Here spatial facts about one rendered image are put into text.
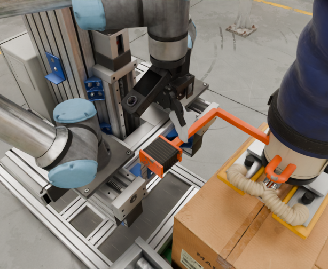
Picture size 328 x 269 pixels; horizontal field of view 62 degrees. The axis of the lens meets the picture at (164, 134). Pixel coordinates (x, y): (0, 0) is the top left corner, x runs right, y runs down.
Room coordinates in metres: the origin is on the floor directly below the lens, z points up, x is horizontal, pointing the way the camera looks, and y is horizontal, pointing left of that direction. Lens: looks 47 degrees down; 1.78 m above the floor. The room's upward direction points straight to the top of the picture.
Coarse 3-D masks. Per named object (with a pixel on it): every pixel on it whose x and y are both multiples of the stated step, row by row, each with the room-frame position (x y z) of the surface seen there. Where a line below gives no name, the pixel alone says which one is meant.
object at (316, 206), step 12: (288, 192) 0.42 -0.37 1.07; (300, 192) 0.42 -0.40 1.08; (312, 192) 0.42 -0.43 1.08; (288, 204) 0.38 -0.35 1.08; (312, 204) 0.38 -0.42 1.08; (324, 204) 0.38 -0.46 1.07; (276, 216) 0.34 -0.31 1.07; (312, 216) 0.34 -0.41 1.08; (288, 228) 0.31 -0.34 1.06; (300, 228) 0.31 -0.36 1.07; (312, 228) 0.31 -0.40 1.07
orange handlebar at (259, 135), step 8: (208, 112) 0.63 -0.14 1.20; (216, 112) 0.64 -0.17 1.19; (224, 112) 0.63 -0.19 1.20; (200, 120) 0.60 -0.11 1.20; (208, 120) 0.61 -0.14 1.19; (224, 120) 0.62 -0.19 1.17; (232, 120) 0.60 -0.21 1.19; (240, 120) 0.60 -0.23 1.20; (192, 128) 0.56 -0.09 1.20; (200, 128) 0.58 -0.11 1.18; (240, 128) 0.58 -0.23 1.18; (248, 128) 0.56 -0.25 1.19; (256, 136) 0.54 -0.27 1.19; (264, 136) 0.53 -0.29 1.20; (176, 144) 0.50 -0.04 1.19; (272, 160) 0.45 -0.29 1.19; (280, 160) 0.45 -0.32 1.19; (272, 168) 0.42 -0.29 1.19; (288, 168) 0.42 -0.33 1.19; (272, 176) 0.39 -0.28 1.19; (280, 176) 0.39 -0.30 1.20; (288, 176) 0.40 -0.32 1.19
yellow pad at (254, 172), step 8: (264, 128) 0.68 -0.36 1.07; (248, 144) 0.60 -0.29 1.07; (240, 152) 0.57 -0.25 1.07; (248, 152) 0.57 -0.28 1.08; (232, 160) 0.54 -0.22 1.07; (240, 160) 0.53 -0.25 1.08; (248, 160) 0.51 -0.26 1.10; (256, 160) 0.53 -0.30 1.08; (224, 168) 0.50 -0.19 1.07; (248, 168) 0.50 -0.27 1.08; (256, 168) 0.50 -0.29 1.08; (264, 168) 0.50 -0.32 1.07; (224, 176) 0.47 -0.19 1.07; (248, 176) 0.47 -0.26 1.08; (256, 176) 0.47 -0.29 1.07; (240, 192) 0.42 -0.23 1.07
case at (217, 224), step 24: (216, 192) 0.50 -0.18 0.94; (192, 216) 0.41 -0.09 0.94; (216, 216) 0.41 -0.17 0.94; (240, 216) 0.41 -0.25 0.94; (264, 216) 0.41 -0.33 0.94; (192, 240) 0.35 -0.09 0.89; (216, 240) 0.33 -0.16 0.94; (240, 240) 0.33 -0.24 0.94; (264, 240) 0.33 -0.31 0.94; (288, 240) 0.33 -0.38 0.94; (312, 240) 0.33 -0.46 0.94; (192, 264) 0.34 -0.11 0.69; (216, 264) 0.28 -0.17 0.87; (240, 264) 0.26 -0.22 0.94; (264, 264) 0.26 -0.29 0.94; (288, 264) 0.26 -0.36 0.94; (312, 264) 0.26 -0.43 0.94
